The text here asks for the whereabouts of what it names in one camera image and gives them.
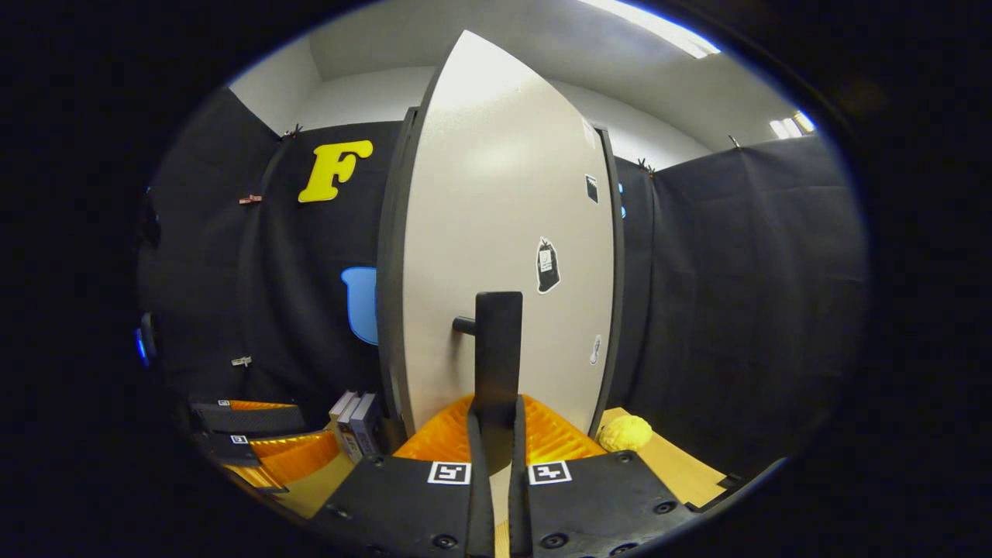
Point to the black backdrop cloth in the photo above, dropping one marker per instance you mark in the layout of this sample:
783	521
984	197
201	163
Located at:
736	271

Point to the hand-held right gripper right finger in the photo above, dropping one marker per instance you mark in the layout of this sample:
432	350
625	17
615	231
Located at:
597	504

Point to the ceiling light panel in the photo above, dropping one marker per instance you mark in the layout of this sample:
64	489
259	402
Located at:
792	125

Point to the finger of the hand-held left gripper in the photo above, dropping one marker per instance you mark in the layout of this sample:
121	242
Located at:
287	461
248	418

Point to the yellow textured ball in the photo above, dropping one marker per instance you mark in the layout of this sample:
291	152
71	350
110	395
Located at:
624	434

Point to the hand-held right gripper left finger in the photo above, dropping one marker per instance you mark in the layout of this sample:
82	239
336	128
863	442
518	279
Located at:
403	496

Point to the dark grey book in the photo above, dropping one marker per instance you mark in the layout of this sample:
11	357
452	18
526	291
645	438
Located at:
350	434

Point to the dark grey cabinet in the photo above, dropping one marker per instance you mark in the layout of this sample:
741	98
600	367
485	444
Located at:
618	271

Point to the grey cabinet door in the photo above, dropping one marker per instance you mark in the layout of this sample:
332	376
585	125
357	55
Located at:
480	194

